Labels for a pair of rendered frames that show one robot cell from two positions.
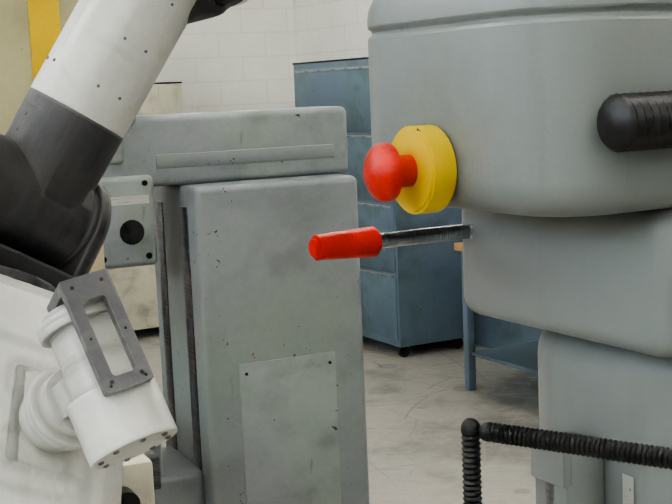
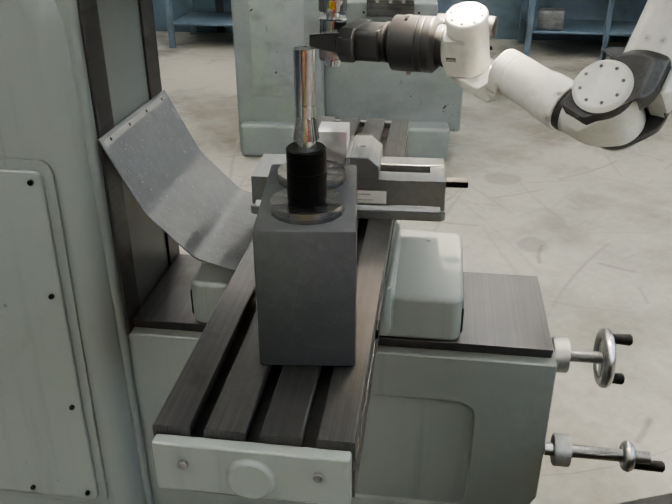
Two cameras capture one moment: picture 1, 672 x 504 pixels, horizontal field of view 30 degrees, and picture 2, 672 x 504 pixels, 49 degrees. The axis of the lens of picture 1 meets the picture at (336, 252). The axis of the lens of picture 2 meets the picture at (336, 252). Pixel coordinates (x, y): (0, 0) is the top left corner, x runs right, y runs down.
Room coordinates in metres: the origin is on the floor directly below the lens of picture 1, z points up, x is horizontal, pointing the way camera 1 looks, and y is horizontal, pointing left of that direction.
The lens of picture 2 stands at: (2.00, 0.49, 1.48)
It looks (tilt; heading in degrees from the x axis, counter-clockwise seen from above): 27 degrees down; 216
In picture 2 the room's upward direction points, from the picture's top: straight up
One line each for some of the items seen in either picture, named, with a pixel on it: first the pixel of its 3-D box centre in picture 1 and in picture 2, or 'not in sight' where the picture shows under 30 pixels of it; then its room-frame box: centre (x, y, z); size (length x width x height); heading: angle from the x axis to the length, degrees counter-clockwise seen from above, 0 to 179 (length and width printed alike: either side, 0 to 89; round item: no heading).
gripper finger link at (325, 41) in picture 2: not in sight; (326, 42); (0.99, -0.25, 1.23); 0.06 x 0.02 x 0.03; 104
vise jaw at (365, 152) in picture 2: not in sight; (364, 156); (0.93, -0.22, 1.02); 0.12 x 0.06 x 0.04; 30
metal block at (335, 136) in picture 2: not in sight; (333, 142); (0.95, -0.27, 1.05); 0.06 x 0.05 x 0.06; 30
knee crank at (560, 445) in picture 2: not in sight; (604, 453); (0.84, 0.27, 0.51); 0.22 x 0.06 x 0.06; 118
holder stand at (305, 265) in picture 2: not in sight; (311, 254); (1.31, -0.05, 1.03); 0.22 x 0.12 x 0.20; 35
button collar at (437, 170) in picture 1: (421, 169); not in sight; (0.85, -0.06, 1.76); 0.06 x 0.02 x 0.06; 28
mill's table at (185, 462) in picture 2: not in sight; (330, 233); (1.01, -0.24, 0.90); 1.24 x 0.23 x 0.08; 28
